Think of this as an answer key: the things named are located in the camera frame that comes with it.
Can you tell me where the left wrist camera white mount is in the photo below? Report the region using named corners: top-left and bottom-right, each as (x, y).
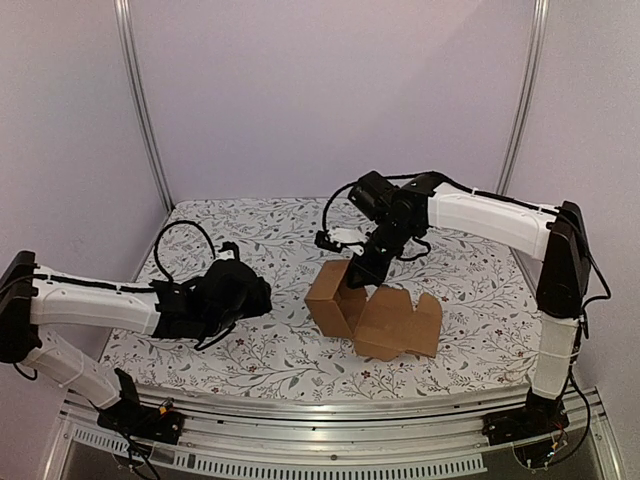
top-left (216, 241), bottom-right (240, 260)

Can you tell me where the floral patterned table mat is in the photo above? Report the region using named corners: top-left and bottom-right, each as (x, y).
top-left (101, 198), bottom-right (541, 402)

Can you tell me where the brown cardboard box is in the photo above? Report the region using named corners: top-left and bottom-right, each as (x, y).
top-left (305, 260), bottom-right (443, 362)

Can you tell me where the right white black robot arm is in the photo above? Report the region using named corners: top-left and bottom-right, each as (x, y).
top-left (328, 171), bottom-right (591, 436)

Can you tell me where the left aluminium frame post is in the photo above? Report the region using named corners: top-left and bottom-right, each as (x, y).
top-left (113, 0), bottom-right (175, 213)

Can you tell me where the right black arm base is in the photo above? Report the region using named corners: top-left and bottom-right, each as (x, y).
top-left (481, 389), bottom-right (569, 445)

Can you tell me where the aluminium frame post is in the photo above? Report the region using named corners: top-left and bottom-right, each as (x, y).
top-left (495, 0), bottom-right (549, 195)
top-left (113, 0), bottom-right (175, 213)

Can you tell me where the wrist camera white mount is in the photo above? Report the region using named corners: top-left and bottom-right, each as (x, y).
top-left (216, 241), bottom-right (240, 260)
top-left (314, 228), bottom-right (368, 256)

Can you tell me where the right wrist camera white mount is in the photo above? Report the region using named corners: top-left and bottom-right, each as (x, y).
top-left (314, 228), bottom-right (368, 256)

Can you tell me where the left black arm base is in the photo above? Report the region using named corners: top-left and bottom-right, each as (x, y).
top-left (97, 368), bottom-right (185, 445)

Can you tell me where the aluminium front rail frame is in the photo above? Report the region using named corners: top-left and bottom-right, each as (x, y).
top-left (39, 382), bottom-right (624, 480)

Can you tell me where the right aluminium frame post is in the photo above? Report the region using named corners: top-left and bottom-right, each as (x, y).
top-left (495, 0), bottom-right (549, 195)

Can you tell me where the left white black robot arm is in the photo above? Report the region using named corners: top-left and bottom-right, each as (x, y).
top-left (1, 250), bottom-right (272, 434)

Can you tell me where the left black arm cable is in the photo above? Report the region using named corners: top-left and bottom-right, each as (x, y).
top-left (153, 219), bottom-right (226, 286)

